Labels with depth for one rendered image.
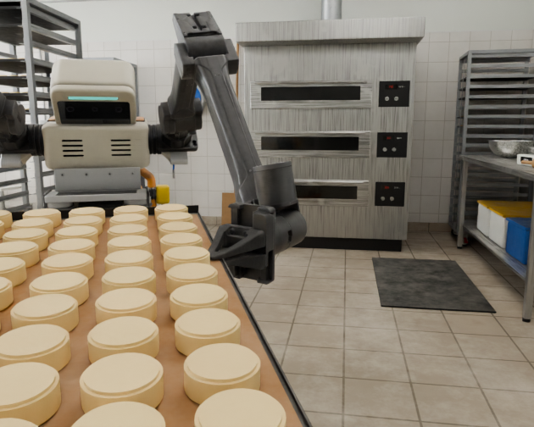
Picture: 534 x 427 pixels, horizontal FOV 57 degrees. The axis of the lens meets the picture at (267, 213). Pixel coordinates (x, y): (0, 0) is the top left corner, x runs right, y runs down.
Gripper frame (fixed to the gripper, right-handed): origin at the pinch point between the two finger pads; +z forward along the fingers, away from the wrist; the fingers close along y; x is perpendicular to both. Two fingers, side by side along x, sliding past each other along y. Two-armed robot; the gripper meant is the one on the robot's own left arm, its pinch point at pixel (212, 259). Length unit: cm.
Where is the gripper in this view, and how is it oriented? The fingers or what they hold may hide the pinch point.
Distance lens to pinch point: 58.8
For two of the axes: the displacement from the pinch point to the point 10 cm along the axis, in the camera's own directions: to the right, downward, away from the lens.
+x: -8.6, -1.2, 4.9
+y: -0.1, 9.8, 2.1
